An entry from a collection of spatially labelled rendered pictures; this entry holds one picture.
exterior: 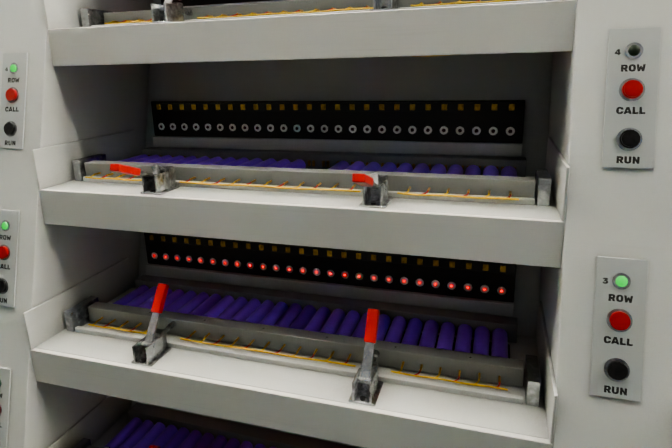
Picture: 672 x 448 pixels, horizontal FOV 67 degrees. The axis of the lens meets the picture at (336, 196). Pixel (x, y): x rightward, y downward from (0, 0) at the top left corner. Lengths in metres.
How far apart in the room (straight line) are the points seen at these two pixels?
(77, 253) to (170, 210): 0.21
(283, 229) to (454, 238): 0.18
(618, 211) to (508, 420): 0.22
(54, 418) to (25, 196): 0.30
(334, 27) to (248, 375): 0.39
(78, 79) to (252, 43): 0.29
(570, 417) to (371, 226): 0.25
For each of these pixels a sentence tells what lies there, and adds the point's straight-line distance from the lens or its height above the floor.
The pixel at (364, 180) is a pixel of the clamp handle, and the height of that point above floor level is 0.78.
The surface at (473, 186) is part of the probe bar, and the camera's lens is 0.55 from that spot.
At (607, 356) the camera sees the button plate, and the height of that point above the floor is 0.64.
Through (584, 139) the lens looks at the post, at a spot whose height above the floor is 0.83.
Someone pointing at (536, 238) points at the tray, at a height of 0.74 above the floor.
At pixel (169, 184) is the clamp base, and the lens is 0.65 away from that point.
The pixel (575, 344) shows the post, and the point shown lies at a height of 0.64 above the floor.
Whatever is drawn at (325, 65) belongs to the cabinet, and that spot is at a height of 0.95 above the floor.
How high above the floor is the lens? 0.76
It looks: level
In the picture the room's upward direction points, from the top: 3 degrees clockwise
